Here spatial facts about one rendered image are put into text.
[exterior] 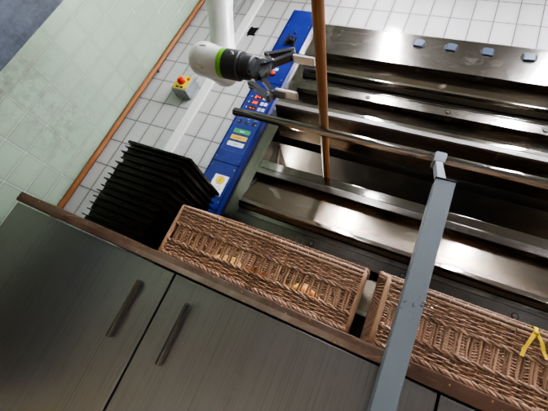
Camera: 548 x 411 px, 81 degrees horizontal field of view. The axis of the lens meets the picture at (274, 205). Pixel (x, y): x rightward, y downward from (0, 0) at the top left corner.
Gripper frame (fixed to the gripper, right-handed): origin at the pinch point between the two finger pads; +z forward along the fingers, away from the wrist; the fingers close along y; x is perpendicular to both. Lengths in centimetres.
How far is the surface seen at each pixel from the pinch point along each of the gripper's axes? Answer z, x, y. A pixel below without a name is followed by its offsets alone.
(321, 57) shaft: 7.1, 10.5, 1.9
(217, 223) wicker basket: -7.5, -8.1, 48.3
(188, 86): -81, -49, -25
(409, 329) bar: 44, 5, 57
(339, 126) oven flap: 5.0, -44.9, -18.5
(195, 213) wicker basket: -15, -8, 48
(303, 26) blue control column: -38, -52, -83
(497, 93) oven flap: 63, -55, -62
